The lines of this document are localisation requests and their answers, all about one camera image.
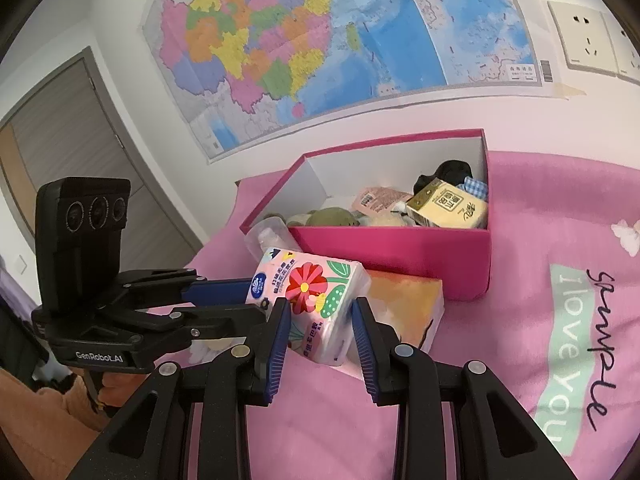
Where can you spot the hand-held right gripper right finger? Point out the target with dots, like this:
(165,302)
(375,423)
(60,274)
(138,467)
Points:
(365,345)

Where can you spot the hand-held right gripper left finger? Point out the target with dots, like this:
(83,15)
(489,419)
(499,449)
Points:
(277,345)

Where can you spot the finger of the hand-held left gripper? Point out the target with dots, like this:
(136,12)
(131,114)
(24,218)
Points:
(220,322)
(220,291)

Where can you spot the floral tissue pack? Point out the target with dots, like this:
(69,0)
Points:
(320,290)

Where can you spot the pink cardboard box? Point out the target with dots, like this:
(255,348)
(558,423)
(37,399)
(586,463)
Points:
(400,255)

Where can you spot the pink plastic packet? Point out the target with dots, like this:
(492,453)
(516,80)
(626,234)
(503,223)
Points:
(375,199)

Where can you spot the yellow tissue pack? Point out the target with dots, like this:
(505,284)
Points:
(445,207)

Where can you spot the blue gingham cloth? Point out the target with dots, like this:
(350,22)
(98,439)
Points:
(475,186)

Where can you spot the black cloth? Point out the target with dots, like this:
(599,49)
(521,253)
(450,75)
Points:
(452,170)

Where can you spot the person's left forearm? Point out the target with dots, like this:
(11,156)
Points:
(40,420)

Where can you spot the person's left hand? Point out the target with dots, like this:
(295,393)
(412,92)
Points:
(122,390)

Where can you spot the pastel orange tissue pack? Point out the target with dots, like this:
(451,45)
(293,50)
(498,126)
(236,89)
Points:
(405,305)

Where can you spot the white spray bottle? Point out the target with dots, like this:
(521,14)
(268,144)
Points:
(270,237)

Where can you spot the grey door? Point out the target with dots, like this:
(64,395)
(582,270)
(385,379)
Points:
(75,150)

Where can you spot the pink printed blanket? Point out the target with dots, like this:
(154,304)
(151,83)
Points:
(525,260)

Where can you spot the beige tape strip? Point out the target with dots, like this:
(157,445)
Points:
(570,91)

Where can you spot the white light switch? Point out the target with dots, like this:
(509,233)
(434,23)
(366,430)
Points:
(19,264)

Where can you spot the colourful wall map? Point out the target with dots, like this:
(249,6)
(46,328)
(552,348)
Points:
(350,35)

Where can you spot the white wall socket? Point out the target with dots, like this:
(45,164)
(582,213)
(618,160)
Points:
(627,45)
(585,35)

